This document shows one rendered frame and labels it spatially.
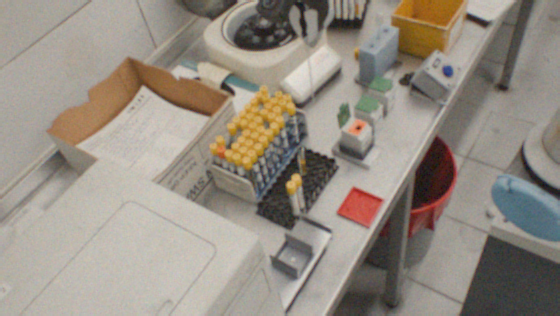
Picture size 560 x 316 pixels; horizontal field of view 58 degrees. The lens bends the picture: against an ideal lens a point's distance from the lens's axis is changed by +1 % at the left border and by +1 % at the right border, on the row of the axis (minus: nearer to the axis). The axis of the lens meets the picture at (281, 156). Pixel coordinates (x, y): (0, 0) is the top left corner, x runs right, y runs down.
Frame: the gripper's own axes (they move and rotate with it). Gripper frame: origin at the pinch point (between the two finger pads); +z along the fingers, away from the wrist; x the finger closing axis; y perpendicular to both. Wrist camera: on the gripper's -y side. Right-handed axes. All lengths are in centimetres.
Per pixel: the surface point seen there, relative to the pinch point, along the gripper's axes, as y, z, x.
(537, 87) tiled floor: 135, 112, -11
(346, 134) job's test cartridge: -0.6, 18.6, -7.7
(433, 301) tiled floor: 21, 113, -23
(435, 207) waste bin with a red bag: 27, 69, -17
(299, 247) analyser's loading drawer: -24.5, 20.7, -14.6
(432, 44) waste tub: 33.4, 20.4, -7.3
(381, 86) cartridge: 14.5, 18.7, -6.0
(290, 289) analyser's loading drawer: -31.0, 21.9, -17.6
